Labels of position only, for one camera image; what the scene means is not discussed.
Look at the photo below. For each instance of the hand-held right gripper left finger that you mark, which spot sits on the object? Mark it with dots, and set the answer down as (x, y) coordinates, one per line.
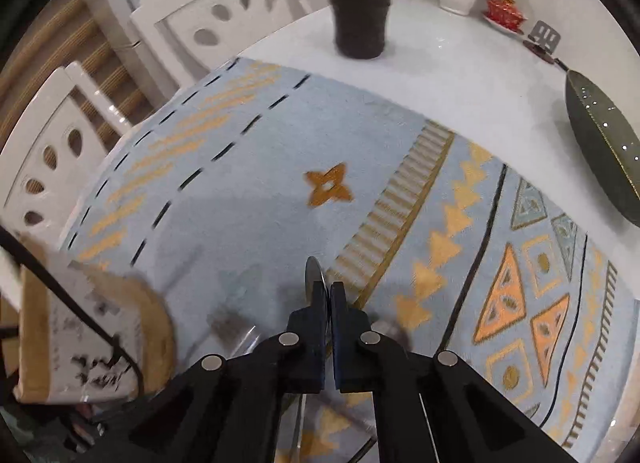
(315, 333)

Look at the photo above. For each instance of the brown woven screen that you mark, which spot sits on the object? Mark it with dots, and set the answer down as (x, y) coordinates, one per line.
(85, 43)

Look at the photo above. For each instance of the red lidded teacup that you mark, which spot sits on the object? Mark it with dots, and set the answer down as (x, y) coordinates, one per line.
(505, 10)

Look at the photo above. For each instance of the metal spoon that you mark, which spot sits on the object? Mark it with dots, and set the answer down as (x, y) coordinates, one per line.
(314, 273)

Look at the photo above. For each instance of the dark brown lidded jar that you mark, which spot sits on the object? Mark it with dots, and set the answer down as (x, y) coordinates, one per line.
(360, 18)

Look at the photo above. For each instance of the blue patterned table mat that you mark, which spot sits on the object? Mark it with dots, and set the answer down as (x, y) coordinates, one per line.
(225, 203)

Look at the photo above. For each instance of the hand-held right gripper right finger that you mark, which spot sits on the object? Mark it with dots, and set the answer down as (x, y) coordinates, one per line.
(340, 333)

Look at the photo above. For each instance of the dark green leaf-shaped dish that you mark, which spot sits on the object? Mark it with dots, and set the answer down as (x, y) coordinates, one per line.
(600, 133)

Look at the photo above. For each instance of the small grey metal stand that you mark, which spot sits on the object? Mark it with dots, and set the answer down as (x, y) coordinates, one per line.
(545, 35)

